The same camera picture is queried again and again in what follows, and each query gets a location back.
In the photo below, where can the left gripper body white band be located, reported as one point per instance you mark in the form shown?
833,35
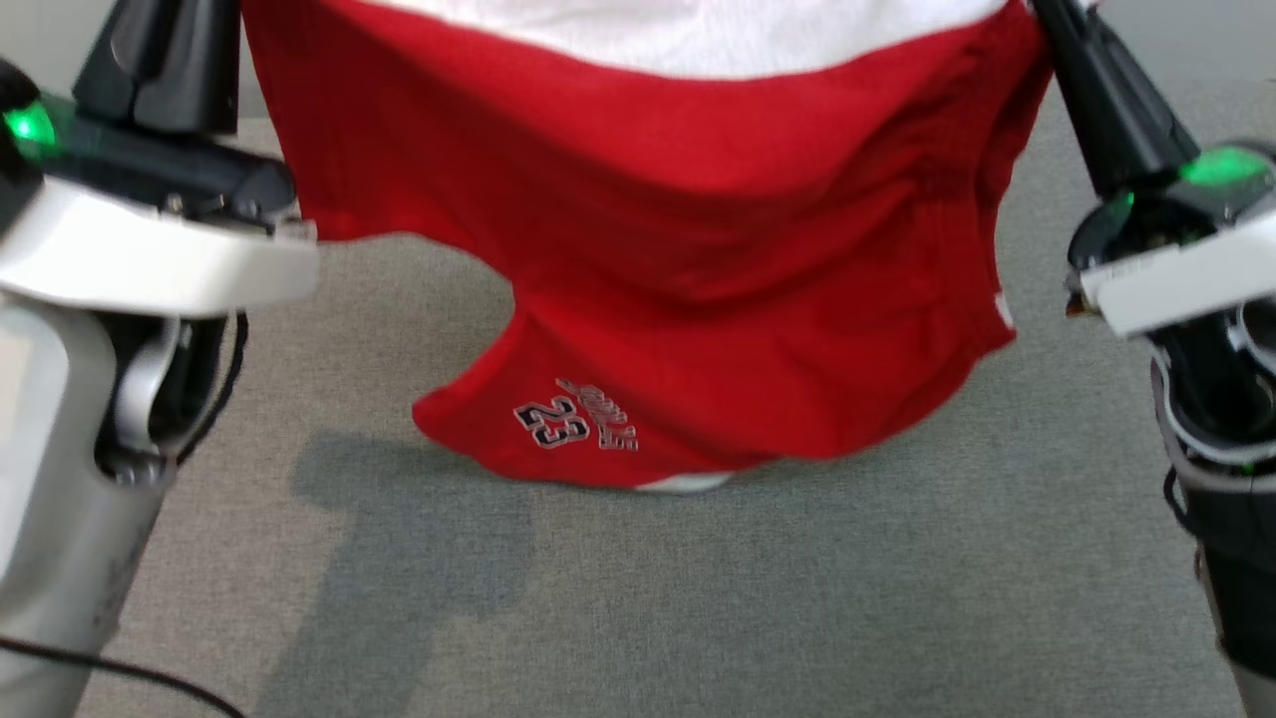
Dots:
130,249

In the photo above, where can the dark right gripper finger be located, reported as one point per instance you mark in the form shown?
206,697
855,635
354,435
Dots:
1116,110

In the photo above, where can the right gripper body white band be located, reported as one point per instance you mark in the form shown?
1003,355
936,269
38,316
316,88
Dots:
1186,259

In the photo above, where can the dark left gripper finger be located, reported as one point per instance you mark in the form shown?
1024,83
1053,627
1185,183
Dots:
194,70
115,70

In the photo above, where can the red basketball shorts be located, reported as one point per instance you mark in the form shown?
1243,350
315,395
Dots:
698,249

